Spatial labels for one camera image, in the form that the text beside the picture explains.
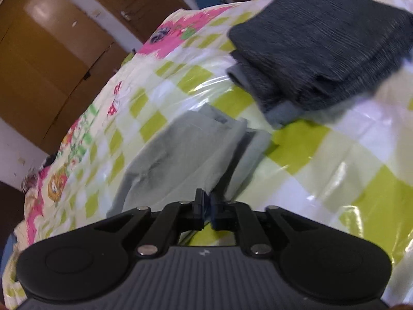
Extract wooden wardrobe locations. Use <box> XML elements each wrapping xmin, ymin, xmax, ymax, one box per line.
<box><xmin>0</xmin><ymin>0</ymin><xmax>138</xmax><ymax>156</ymax></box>

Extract green checked plastic sheet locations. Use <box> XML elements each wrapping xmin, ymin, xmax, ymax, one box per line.
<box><xmin>3</xmin><ymin>0</ymin><xmax>413</xmax><ymax>310</ymax></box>

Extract cartoon printed blanket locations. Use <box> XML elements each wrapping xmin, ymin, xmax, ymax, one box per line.
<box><xmin>13</xmin><ymin>5</ymin><xmax>237</xmax><ymax>246</ymax></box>

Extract wooden door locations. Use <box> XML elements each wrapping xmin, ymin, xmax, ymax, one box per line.
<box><xmin>79</xmin><ymin>0</ymin><xmax>197</xmax><ymax>45</ymax></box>

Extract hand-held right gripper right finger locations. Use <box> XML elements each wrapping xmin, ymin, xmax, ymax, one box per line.
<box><xmin>210</xmin><ymin>195</ymin><xmax>319</xmax><ymax>260</ymax></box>

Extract light grey pants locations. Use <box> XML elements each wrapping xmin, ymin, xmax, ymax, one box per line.
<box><xmin>106</xmin><ymin>103</ymin><xmax>272</xmax><ymax>219</ymax></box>

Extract dark grey folded pants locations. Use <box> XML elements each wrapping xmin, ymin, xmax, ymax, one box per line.
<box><xmin>225</xmin><ymin>0</ymin><xmax>411</xmax><ymax>128</ymax></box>

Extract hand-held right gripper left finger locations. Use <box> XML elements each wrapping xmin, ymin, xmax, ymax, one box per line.
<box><xmin>96</xmin><ymin>188</ymin><xmax>208</xmax><ymax>260</ymax></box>

